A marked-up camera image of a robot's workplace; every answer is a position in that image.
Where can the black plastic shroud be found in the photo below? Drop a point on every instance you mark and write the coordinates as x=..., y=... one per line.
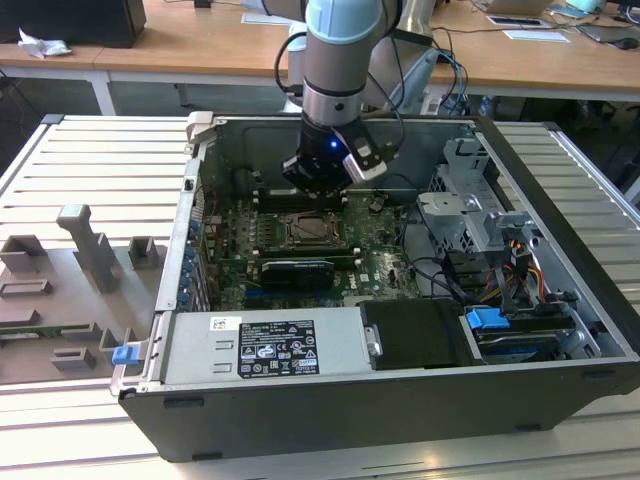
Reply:
x=415, y=335

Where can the wooden office desk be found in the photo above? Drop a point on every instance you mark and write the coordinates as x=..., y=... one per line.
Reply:
x=200, y=45
x=50, y=64

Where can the CPU socket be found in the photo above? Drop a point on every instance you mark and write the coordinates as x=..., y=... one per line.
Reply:
x=286, y=243

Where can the green motherboard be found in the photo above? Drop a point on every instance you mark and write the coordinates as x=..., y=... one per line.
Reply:
x=385, y=270

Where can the pale blue teach pendant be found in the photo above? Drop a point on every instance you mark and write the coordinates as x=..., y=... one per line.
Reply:
x=421, y=75

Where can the silver power supply unit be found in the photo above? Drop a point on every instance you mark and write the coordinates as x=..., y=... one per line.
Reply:
x=200, y=345

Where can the black computer mouse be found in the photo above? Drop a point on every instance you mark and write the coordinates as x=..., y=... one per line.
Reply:
x=622, y=44

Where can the grey metal disk bay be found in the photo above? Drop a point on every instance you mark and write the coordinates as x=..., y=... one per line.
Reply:
x=450, y=215

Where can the black graphics card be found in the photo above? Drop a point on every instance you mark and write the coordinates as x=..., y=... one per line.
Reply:
x=295, y=275

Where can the black open PC case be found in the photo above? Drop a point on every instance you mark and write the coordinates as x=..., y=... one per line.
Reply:
x=350, y=425

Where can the black RAM slot row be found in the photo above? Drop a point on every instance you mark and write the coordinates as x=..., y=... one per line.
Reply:
x=280, y=202
x=310, y=249

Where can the teal cup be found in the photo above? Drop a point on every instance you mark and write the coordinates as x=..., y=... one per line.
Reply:
x=585, y=5

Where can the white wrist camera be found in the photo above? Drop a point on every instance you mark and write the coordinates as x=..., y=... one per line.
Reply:
x=365, y=172

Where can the crumpled white paper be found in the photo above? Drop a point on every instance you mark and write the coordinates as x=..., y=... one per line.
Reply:
x=42, y=45

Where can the black box on desk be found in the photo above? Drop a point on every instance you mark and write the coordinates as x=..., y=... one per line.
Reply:
x=70, y=22

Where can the hard disk in blue carrier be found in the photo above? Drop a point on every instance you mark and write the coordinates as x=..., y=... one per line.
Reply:
x=487, y=319

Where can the white paper sheet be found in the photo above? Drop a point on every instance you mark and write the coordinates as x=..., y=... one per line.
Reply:
x=535, y=35

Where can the grey parts rack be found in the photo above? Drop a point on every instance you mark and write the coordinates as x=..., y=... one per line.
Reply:
x=90, y=295

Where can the blue case latch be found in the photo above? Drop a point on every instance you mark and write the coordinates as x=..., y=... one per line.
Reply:
x=124, y=355

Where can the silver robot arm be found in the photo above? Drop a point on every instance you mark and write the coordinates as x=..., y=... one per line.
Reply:
x=340, y=60

